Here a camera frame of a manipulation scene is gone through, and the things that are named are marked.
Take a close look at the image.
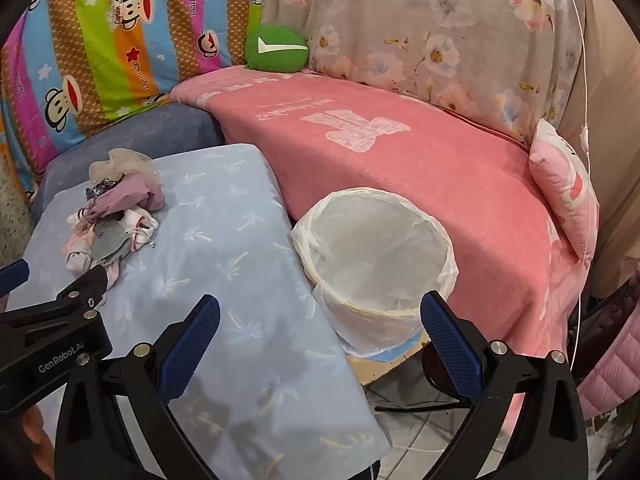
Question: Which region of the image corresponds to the grey-green cloth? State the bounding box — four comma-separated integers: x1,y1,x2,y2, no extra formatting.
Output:
90,220,136,263

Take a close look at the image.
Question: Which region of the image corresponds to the white lined waste bin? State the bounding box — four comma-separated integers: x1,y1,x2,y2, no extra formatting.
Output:
290,187,460,358

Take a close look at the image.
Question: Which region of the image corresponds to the pink puffer jacket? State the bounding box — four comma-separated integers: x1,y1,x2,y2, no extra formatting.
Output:
575,330,640,421

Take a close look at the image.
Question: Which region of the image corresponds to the cardboard piece with blue tape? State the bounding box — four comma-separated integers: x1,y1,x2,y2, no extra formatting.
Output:
347,332,431,386

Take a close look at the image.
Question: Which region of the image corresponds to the mauve cloth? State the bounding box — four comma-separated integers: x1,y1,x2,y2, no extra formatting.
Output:
92,174,167,221

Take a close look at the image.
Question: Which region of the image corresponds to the grey floral sheet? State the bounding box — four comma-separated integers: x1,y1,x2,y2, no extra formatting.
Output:
260,0,586,146

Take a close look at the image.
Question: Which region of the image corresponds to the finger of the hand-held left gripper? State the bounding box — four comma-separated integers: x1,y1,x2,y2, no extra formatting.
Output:
0,262,31,300
0,265,118,334

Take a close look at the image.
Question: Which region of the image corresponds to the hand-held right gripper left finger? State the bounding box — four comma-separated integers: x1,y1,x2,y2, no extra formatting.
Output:
54,294,222,480

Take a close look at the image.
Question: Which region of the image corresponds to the beige mesh cloth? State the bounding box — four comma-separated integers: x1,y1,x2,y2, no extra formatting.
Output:
89,148,161,186

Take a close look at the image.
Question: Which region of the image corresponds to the white and pink cloth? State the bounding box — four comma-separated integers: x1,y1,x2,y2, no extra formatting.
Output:
62,240,121,291

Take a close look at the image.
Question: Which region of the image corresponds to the small white cloth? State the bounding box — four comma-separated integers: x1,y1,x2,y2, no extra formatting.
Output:
120,207,160,251

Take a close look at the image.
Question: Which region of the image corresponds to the green round check mark cushion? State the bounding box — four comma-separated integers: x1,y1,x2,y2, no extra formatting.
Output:
244,24,311,72

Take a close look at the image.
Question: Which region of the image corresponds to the pink blanket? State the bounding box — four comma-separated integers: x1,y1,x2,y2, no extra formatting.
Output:
170,67,591,441

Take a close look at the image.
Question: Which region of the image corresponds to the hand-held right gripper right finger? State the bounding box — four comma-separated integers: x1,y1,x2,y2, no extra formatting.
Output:
420,290,591,480

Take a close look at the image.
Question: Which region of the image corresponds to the light blue printed cover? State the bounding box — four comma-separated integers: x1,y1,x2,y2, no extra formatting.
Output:
5,144,393,480

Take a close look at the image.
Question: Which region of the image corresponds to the thin white cord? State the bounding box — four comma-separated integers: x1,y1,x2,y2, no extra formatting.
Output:
562,0,593,366

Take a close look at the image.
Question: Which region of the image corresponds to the striped monkey print sheet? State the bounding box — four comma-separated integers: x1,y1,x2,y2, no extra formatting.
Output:
0,0,266,196

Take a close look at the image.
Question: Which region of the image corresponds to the dark blue cushion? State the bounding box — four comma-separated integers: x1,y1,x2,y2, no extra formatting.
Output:
30,102,226,221

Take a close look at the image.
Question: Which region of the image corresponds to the pink printed pillow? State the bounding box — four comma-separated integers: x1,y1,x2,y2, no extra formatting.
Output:
529,119,601,268

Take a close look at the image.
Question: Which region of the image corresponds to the beige curtain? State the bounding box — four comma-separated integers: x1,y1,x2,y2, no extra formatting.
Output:
555,0,640,271

